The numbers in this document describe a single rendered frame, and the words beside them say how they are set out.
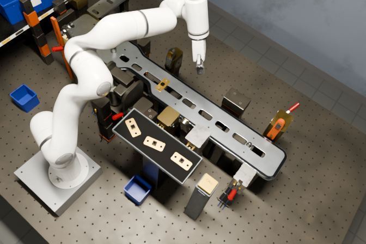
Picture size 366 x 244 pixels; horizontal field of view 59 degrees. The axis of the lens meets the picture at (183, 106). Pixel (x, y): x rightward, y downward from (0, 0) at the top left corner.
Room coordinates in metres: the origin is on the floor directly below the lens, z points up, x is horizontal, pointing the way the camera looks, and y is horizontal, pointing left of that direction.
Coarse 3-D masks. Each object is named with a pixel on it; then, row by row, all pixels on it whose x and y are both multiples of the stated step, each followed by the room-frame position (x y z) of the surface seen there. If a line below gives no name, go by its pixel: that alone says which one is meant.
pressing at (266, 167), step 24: (96, 24) 1.27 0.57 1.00; (120, 48) 1.13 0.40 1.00; (144, 72) 1.00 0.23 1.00; (168, 72) 1.04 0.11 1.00; (168, 96) 0.88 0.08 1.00; (192, 96) 0.91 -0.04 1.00; (192, 120) 0.77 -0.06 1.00; (216, 120) 0.80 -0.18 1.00; (240, 120) 0.83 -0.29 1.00; (216, 144) 0.68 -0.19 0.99; (240, 144) 0.70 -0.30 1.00; (264, 144) 0.72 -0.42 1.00; (264, 168) 0.60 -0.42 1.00
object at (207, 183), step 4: (204, 176) 0.45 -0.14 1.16; (208, 176) 0.45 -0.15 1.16; (200, 180) 0.43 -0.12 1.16; (204, 180) 0.43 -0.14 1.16; (208, 180) 0.43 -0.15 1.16; (212, 180) 0.44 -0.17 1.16; (200, 184) 0.41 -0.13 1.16; (204, 184) 0.42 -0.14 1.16; (208, 184) 0.42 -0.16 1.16; (212, 184) 0.42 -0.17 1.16; (216, 184) 0.43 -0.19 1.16; (204, 188) 0.40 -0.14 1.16; (208, 188) 0.40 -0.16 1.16; (212, 188) 0.41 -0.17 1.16; (208, 192) 0.39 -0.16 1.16
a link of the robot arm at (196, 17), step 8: (184, 0) 0.94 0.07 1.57; (192, 0) 0.93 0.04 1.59; (200, 0) 0.93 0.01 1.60; (184, 8) 0.94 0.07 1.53; (192, 8) 0.91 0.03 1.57; (200, 8) 0.92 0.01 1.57; (184, 16) 0.93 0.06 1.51; (192, 16) 0.91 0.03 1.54; (200, 16) 0.91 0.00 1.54; (192, 24) 0.90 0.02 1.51; (200, 24) 0.90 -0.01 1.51; (208, 24) 0.93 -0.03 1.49; (192, 32) 0.89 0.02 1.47; (200, 32) 0.89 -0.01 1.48
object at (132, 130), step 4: (128, 120) 0.62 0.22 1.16; (132, 120) 0.63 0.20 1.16; (128, 124) 0.61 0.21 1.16; (132, 124) 0.61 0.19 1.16; (136, 124) 0.61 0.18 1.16; (128, 128) 0.59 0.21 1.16; (132, 128) 0.59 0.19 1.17; (136, 128) 0.60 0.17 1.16; (132, 132) 0.57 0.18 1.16; (140, 132) 0.58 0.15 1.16; (132, 136) 0.56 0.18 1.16
